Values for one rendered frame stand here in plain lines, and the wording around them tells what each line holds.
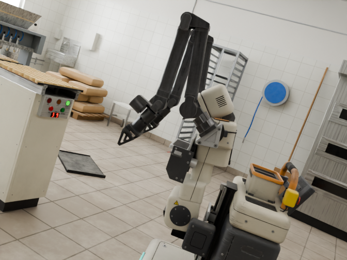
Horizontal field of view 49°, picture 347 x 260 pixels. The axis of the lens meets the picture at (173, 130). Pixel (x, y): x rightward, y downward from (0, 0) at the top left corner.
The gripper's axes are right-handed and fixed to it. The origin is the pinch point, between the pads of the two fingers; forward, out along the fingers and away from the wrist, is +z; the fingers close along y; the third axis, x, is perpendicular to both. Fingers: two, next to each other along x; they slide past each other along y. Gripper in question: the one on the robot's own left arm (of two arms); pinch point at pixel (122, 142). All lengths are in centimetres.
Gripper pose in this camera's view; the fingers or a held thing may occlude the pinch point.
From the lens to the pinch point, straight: 173.8
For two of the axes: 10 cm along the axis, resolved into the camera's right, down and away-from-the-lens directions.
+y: -1.3, 1.0, -9.9
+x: 7.0, 7.1, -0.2
